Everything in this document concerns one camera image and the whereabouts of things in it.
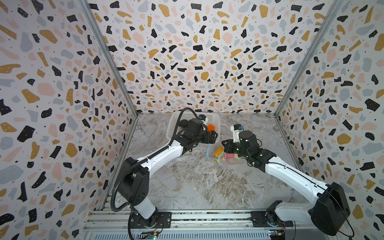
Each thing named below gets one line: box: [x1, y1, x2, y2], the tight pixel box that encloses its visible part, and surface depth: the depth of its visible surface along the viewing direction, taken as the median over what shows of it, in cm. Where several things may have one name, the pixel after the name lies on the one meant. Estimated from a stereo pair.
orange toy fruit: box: [207, 124, 215, 132], surface depth 112 cm
